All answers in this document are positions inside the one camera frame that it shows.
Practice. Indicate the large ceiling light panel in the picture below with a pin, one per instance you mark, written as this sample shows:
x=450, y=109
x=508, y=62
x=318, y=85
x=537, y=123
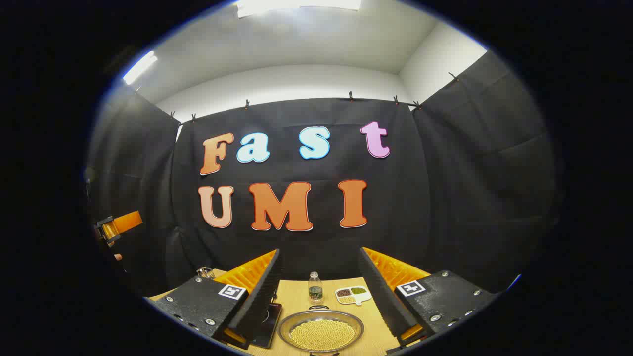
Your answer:
x=296, y=6

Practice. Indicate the steel pot with soybeans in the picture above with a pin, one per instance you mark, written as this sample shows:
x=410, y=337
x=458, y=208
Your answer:
x=321, y=333

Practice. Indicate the clear plastic water bottle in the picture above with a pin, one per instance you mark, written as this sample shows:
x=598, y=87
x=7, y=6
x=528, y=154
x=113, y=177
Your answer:
x=315, y=289

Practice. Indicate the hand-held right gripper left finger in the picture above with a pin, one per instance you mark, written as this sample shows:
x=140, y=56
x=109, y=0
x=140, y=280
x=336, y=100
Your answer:
x=262, y=301

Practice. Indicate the small ceiling light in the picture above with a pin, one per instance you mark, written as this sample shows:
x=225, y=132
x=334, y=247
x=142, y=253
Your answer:
x=140, y=67

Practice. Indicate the small metal rack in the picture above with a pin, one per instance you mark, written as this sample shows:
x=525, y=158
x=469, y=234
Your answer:
x=205, y=272

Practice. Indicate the black induction cooktop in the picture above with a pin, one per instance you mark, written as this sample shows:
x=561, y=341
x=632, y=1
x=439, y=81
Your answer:
x=271, y=324

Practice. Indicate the white divided bean dish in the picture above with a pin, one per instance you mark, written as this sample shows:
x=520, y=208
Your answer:
x=352, y=294

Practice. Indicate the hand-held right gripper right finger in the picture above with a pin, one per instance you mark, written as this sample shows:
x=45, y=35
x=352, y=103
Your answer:
x=383, y=301

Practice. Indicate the black backdrop cloth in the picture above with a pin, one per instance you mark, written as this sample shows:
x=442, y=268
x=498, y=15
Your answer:
x=445, y=198

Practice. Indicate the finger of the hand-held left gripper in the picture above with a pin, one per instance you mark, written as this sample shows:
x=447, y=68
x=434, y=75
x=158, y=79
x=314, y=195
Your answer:
x=127, y=221

